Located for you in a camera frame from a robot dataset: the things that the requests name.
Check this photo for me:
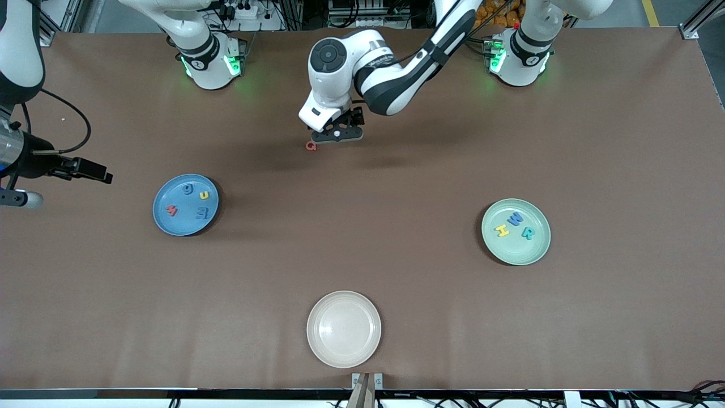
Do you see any blue plate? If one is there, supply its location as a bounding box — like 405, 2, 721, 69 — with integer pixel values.
152, 173, 220, 237

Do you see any white power strip with plugs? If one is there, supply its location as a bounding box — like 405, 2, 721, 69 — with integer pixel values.
218, 0, 261, 20

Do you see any pile of orange bags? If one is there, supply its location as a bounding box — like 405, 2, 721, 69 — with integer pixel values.
475, 0, 524, 28

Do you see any green plate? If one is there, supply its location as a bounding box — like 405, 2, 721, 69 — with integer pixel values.
481, 198, 552, 266

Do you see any beige plate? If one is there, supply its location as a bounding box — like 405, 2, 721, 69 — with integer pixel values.
306, 290, 382, 369

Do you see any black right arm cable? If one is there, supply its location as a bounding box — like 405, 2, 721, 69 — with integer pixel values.
8, 88, 92, 190

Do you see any aluminium frame profile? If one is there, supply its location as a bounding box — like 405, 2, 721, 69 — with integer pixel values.
680, 0, 725, 40
40, 0, 74, 47

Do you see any small metal bracket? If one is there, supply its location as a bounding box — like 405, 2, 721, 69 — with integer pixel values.
351, 372, 384, 390

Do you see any cable bundle below table edge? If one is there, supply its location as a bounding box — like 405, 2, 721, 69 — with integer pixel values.
612, 380, 725, 408

